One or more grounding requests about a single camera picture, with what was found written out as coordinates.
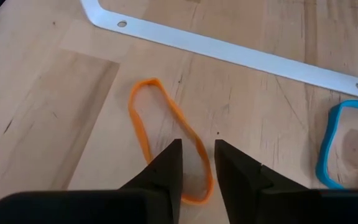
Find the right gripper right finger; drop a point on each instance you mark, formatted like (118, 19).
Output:
(275, 202)

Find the white perforated metal shelf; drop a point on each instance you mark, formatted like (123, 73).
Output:
(228, 51)

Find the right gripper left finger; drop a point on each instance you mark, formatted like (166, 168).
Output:
(135, 205)

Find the blue wide rubber band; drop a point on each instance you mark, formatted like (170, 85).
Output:
(324, 149)

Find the orange rubber band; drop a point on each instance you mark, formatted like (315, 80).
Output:
(139, 123)

